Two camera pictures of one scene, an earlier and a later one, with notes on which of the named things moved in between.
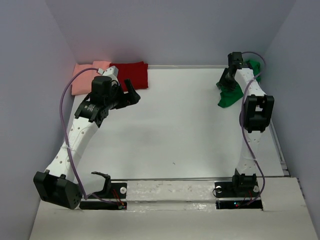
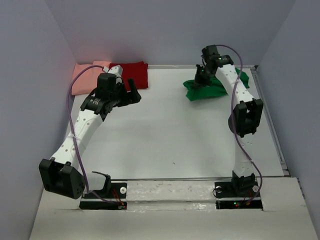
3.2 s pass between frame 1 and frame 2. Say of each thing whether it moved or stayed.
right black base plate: stayed
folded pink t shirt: stayed
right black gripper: moved
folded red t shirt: stayed
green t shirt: moved
